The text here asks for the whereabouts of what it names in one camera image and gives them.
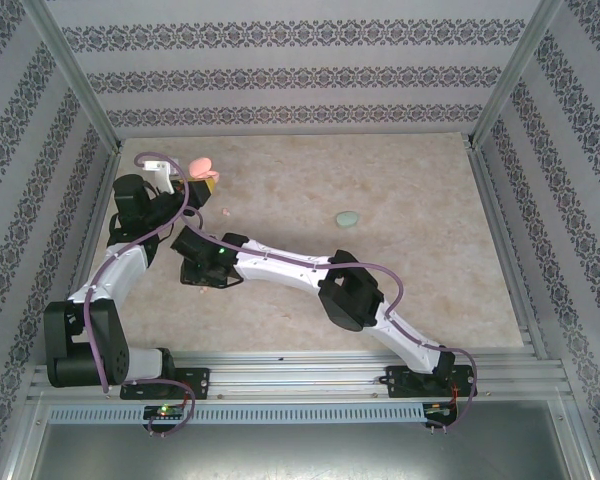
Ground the pink earbud charging case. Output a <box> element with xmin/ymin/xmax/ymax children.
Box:
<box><xmin>187</xmin><ymin>156</ymin><xmax>221</xmax><ymax>184</ymax></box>

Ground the left small circuit board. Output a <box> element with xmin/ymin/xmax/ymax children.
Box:
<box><xmin>143</xmin><ymin>404</ymin><xmax>184</xmax><ymax>420</ymax></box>

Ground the small circuit board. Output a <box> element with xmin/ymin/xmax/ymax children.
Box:
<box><xmin>424</xmin><ymin>402</ymin><xmax>459</xmax><ymax>419</ymax></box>
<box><xmin>143</xmin><ymin>404</ymin><xmax>184</xmax><ymax>420</ymax></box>

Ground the grey metal tray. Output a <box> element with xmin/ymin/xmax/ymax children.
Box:
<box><xmin>29</xmin><ymin>399</ymin><xmax>581</xmax><ymax>480</ymax></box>

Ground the right small circuit board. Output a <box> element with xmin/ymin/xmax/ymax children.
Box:
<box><xmin>424</xmin><ymin>402</ymin><xmax>459</xmax><ymax>419</ymax></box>

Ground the left aluminium side rail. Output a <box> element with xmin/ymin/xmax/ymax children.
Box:
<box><xmin>47</xmin><ymin>149</ymin><xmax>124</xmax><ymax>364</ymax></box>

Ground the aluminium side rail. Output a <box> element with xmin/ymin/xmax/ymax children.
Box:
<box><xmin>47</xmin><ymin>149</ymin><xmax>124</xmax><ymax>364</ymax></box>
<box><xmin>467</xmin><ymin>147</ymin><xmax>551</xmax><ymax>361</ymax></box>

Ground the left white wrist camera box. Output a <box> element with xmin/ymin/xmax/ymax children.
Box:
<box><xmin>142</xmin><ymin>157</ymin><xmax>184</xmax><ymax>194</ymax></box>

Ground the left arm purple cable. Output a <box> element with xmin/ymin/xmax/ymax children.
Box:
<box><xmin>82</xmin><ymin>153</ymin><xmax>196</xmax><ymax>437</ymax></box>

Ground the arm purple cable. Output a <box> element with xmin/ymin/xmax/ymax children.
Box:
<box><xmin>181</xmin><ymin>208</ymin><xmax>479</xmax><ymax>434</ymax></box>
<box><xmin>82</xmin><ymin>153</ymin><xmax>196</xmax><ymax>437</ymax></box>

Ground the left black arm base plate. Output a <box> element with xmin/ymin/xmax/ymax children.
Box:
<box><xmin>119</xmin><ymin>367</ymin><xmax>211</xmax><ymax>401</ymax></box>

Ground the left aluminium frame post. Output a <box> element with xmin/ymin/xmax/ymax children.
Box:
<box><xmin>22</xmin><ymin>0</ymin><xmax>124</xmax><ymax>151</ymax></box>

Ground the aluminium frame post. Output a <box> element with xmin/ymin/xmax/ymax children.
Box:
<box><xmin>469</xmin><ymin>0</ymin><xmax>564</xmax><ymax>149</ymax></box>
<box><xmin>22</xmin><ymin>0</ymin><xmax>124</xmax><ymax>151</ymax></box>

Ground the aluminium mounting rail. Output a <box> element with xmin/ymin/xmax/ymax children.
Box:
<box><xmin>27</xmin><ymin>349</ymin><xmax>566</xmax><ymax>401</ymax></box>

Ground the grey slotted cable duct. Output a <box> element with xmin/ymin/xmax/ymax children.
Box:
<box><xmin>47</xmin><ymin>403</ymin><xmax>426</xmax><ymax>424</ymax></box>

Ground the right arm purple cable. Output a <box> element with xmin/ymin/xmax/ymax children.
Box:
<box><xmin>181</xmin><ymin>208</ymin><xmax>479</xmax><ymax>434</ymax></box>

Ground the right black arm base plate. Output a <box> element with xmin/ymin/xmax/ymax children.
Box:
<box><xmin>385</xmin><ymin>364</ymin><xmax>479</xmax><ymax>399</ymax></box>

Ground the right aluminium side rail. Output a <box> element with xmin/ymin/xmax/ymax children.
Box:
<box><xmin>467</xmin><ymin>147</ymin><xmax>551</xmax><ymax>361</ymax></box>

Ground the right aluminium frame post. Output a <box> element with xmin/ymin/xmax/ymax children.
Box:
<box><xmin>469</xmin><ymin>0</ymin><xmax>564</xmax><ymax>149</ymax></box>

